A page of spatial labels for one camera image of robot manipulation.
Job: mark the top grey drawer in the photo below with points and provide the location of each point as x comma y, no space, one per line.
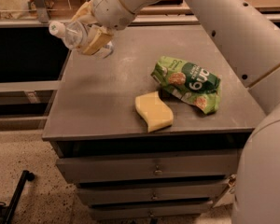
148,166

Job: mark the green snack bag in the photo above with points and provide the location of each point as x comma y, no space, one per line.
189,83

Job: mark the bottom grey drawer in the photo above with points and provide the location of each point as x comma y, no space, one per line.
150,210

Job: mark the cardboard box on floor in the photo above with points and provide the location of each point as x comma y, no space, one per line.
227,196

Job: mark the black stand leg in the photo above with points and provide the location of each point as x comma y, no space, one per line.
7,210

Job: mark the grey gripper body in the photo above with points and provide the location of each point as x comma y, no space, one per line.
110,8

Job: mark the grey drawer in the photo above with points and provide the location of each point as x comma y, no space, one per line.
166,191
150,210
148,166

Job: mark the yellow sponge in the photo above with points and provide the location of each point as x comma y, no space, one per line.
156,113

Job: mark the beige bag on shelf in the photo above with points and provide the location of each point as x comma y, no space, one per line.
12,0

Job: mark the grey drawer cabinet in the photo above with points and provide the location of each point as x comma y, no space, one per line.
133,149

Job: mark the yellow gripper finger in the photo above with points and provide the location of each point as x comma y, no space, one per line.
98,41
84,14

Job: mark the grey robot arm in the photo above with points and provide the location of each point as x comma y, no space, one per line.
250,43

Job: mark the clear plastic water bottle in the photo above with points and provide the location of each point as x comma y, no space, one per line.
72,34

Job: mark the middle grey drawer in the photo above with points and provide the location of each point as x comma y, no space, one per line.
166,191

